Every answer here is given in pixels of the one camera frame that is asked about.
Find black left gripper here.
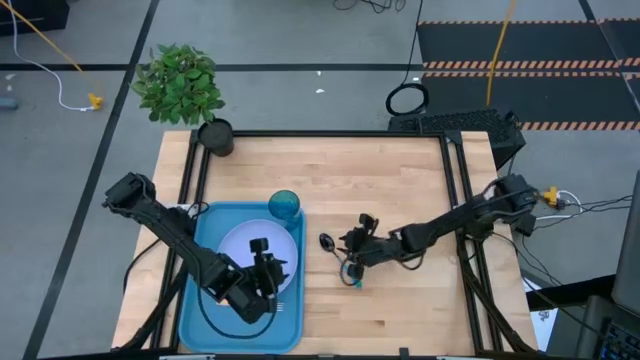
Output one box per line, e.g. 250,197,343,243
248,253,290,304

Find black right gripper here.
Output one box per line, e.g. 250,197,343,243
337,227,401,268

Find teal-handled metal spoon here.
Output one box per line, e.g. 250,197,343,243
318,232,364,290

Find tan-handled fork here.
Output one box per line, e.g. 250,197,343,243
218,298,287,312

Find pale lavender plate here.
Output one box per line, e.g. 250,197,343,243
216,218,300,296

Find teal faceted plastic cup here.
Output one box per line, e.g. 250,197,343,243
267,189,303,227

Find blue plastic tray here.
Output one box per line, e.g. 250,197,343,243
178,200,307,355

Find black plant pot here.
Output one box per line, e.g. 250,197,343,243
197,117,235,158

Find green leafy plant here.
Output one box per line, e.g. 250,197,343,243
130,43,226,126

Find black desk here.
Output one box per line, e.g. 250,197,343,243
524,273,640,360

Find black hazard-striped floor mat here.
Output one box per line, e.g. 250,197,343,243
416,18,640,132

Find black keyboard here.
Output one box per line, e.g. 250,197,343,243
597,319,640,360

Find black box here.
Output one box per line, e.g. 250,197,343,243
0,0,70,37

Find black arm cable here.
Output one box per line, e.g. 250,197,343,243
122,238,164,296
196,279,279,341

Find black hanging cable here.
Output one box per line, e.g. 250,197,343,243
384,0,431,118

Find white power cable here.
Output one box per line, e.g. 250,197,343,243
537,189,584,221

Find black floor cables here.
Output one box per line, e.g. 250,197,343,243
332,0,407,15

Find yellow hanging cable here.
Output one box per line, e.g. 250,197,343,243
485,0,517,109

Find white floor cable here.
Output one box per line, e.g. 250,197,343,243
5,0,94,112

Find yellow floor cable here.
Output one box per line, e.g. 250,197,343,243
0,0,105,110

